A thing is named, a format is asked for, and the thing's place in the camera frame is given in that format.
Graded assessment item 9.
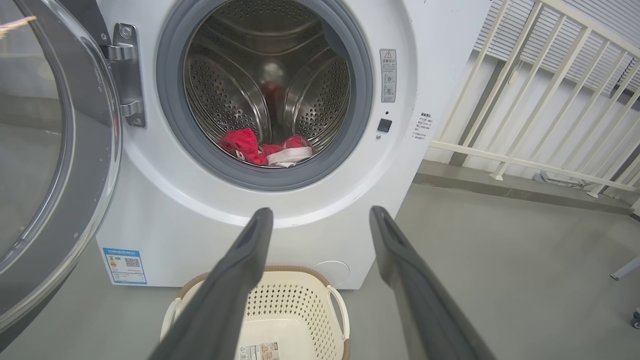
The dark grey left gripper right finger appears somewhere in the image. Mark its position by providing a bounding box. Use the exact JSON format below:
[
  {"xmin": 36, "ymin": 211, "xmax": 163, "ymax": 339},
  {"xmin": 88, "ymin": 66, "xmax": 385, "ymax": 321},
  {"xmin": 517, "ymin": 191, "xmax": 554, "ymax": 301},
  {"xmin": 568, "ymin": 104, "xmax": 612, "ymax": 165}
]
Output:
[{"xmin": 369, "ymin": 205, "xmax": 497, "ymax": 360}]

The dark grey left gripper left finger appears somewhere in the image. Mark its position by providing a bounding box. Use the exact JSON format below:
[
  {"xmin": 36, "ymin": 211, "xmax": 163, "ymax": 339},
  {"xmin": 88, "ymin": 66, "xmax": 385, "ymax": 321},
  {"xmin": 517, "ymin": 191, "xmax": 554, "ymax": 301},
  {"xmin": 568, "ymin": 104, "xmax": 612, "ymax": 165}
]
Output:
[{"xmin": 148, "ymin": 207, "xmax": 275, "ymax": 360}]

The red and white garment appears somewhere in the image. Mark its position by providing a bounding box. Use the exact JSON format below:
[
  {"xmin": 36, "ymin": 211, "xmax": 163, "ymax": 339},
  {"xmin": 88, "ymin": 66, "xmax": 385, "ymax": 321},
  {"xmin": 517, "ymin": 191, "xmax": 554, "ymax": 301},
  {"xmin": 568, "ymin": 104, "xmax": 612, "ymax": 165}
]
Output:
[{"xmin": 218, "ymin": 127, "xmax": 317, "ymax": 168}]

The black round glass washer door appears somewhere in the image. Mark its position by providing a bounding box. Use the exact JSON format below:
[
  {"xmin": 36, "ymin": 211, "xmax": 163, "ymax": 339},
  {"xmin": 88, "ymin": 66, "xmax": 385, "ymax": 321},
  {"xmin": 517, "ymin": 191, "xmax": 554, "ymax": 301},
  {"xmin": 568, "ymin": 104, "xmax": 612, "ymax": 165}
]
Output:
[{"xmin": 0, "ymin": 0, "xmax": 123, "ymax": 351}]

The white printed label sticker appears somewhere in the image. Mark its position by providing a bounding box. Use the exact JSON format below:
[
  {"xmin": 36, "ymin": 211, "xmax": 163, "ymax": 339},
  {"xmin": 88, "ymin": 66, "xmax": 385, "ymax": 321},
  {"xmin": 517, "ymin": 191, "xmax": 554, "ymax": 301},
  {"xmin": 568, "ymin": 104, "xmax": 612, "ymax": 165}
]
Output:
[{"xmin": 239, "ymin": 342, "xmax": 281, "ymax": 360}]

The cream laundry basket brown rim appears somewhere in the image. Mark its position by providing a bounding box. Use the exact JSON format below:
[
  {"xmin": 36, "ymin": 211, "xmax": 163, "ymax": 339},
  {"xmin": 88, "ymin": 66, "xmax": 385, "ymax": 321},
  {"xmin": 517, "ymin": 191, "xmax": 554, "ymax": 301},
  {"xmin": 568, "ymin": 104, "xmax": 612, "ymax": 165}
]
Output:
[{"xmin": 160, "ymin": 265, "xmax": 352, "ymax": 360}]

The white front-load washing machine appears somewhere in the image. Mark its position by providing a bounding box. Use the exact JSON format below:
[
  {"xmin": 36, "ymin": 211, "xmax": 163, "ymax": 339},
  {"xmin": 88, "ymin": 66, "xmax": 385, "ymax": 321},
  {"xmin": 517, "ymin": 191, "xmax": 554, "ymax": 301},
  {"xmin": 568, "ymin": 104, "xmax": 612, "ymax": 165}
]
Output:
[{"xmin": 60, "ymin": 0, "xmax": 493, "ymax": 291}]

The stainless steel washing machine drum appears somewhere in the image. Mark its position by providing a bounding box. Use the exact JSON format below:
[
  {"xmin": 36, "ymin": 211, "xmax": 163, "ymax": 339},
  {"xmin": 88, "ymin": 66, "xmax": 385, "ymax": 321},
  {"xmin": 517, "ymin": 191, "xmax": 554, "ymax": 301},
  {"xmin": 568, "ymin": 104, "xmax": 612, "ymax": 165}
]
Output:
[{"xmin": 184, "ymin": 0, "xmax": 352, "ymax": 168}]

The grey rubber door gasket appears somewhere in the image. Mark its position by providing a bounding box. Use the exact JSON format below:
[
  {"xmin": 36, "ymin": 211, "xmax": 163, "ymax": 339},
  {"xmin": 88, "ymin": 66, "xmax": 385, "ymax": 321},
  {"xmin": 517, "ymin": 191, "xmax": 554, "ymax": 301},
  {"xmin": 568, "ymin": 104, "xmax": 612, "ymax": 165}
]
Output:
[{"xmin": 156, "ymin": 0, "xmax": 374, "ymax": 192}]

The round white filter cover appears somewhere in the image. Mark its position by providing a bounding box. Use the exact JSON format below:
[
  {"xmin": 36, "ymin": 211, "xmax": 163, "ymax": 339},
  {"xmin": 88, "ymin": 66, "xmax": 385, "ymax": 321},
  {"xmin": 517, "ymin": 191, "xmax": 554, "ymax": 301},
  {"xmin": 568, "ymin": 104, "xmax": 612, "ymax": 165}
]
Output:
[{"xmin": 311, "ymin": 260, "xmax": 351, "ymax": 289}]

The blue energy label sticker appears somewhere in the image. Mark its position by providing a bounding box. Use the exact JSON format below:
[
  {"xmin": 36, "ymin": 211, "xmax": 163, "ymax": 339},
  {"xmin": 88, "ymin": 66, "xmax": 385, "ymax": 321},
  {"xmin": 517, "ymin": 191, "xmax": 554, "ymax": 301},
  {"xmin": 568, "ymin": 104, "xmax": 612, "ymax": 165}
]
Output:
[{"xmin": 102, "ymin": 247, "xmax": 148, "ymax": 286}]

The cream metal railing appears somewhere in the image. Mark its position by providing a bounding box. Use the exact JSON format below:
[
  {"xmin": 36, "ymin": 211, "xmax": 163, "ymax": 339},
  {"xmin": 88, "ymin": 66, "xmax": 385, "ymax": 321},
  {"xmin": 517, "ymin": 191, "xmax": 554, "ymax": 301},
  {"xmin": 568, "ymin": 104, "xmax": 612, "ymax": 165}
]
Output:
[{"xmin": 429, "ymin": 0, "xmax": 640, "ymax": 211}]

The small printed text sticker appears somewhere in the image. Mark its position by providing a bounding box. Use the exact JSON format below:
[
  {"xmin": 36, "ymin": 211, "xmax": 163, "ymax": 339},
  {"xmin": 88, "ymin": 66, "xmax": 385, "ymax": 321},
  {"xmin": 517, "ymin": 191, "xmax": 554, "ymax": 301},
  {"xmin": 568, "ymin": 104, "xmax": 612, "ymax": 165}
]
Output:
[{"xmin": 412, "ymin": 111, "xmax": 434, "ymax": 142}]

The grey metal leg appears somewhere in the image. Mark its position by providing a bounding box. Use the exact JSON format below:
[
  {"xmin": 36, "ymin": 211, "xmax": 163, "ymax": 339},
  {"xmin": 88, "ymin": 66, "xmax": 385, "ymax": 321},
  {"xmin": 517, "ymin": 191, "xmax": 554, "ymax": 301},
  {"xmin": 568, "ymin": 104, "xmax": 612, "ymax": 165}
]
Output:
[{"xmin": 610, "ymin": 255, "xmax": 640, "ymax": 281}]

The grey warning sticker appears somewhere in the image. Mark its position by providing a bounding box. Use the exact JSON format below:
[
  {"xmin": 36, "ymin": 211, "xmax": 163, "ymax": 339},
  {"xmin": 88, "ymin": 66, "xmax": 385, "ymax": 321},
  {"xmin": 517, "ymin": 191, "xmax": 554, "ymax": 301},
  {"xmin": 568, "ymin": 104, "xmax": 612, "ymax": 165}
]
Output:
[{"xmin": 379, "ymin": 48, "xmax": 397, "ymax": 103}]

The grey louvred blind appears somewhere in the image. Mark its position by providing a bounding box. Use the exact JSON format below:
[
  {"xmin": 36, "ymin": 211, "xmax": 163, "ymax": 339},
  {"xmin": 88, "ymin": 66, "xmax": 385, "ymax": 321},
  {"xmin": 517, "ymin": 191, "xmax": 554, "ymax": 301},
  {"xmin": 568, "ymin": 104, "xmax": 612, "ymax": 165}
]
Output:
[{"xmin": 472, "ymin": 0, "xmax": 640, "ymax": 96}]

